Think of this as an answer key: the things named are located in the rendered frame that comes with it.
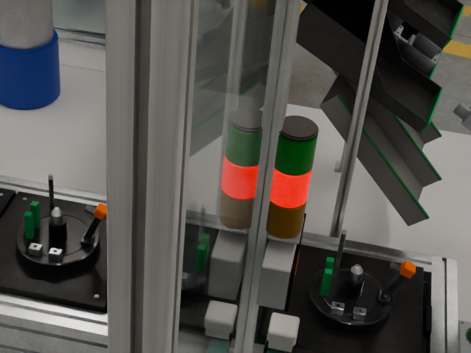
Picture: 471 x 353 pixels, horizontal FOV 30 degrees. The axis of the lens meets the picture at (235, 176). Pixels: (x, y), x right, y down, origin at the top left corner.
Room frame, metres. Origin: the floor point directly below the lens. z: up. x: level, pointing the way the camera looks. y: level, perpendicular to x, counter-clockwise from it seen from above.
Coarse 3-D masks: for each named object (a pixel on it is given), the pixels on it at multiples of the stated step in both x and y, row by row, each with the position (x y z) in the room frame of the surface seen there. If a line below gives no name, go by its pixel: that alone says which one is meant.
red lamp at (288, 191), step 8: (280, 176) 0.85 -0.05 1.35; (288, 176) 0.85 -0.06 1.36; (296, 176) 0.85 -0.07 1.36; (304, 176) 0.85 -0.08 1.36; (272, 184) 0.86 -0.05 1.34; (280, 184) 0.85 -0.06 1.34; (288, 184) 0.85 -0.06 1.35; (296, 184) 0.85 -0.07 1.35; (304, 184) 0.85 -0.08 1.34; (272, 192) 0.86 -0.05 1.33; (280, 192) 0.85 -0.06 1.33; (288, 192) 0.85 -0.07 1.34; (296, 192) 0.85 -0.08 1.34; (304, 192) 0.85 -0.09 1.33; (272, 200) 0.85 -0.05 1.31; (280, 200) 0.85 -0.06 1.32; (288, 200) 0.85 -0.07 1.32; (296, 200) 0.85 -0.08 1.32; (304, 200) 0.86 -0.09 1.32
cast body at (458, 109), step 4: (460, 104) 1.28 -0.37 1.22; (464, 104) 1.29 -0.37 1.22; (456, 108) 1.28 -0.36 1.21; (460, 108) 1.28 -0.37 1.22; (464, 108) 1.28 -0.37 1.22; (468, 108) 1.28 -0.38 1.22; (456, 112) 1.28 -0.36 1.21; (460, 112) 1.28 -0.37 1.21; (464, 112) 1.28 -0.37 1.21; (468, 112) 1.28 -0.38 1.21; (460, 116) 1.28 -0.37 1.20; (464, 116) 1.28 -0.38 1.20; (468, 116) 1.26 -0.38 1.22; (464, 120) 1.26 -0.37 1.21; (468, 120) 1.26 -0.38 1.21; (464, 124) 1.26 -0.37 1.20; (468, 124) 1.26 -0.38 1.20; (468, 128) 1.26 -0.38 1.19
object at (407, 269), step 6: (390, 264) 1.04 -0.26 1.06; (396, 264) 1.04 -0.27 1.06; (402, 264) 1.04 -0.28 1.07; (408, 264) 1.03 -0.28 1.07; (396, 270) 1.03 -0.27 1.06; (402, 270) 1.03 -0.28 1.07; (408, 270) 1.02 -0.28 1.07; (414, 270) 1.03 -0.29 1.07; (396, 276) 1.04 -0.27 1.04; (402, 276) 1.03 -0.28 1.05; (408, 276) 1.02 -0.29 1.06; (390, 282) 1.04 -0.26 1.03; (396, 282) 1.03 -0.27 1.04; (384, 288) 1.04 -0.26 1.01; (390, 288) 1.03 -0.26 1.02; (396, 288) 1.03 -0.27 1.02; (384, 294) 1.03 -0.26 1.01; (390, 294) 1.03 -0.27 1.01
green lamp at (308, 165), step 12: (288, 144) 0.85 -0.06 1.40; (300, 144) 0.85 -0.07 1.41; (312, 144) 0.85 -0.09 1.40; (276, 156) 0.86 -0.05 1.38; (288, 156) 0.85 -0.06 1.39; (300, 156) 0.85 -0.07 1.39; (312, 156) 0.86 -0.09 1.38; (276, 168) 0.85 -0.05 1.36; (288, 168) 0.85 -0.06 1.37; (300, 168) 0.85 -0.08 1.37
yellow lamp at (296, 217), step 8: (272, 208) 0.85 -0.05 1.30; (280, 208) 0.85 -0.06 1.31; (288, 208) 0.85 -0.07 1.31; (296, 208) 0.85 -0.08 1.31; (304, 208) 0.86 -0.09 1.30; (272, 216) 0.85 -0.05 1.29; (280, 216) 0.85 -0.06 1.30; (288, 216) 0.85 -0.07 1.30; (296, 216) 0.85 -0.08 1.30; (272, 224) 0.85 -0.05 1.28; (280, 224) 0.85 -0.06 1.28; (288, 224) 0.85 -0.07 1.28; (296, 224) 0.85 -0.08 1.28; (272, 232) 0.85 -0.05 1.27; (280, 232) 0.85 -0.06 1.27; (288, 232) 0.85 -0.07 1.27; (296, 232) 0.85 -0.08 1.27
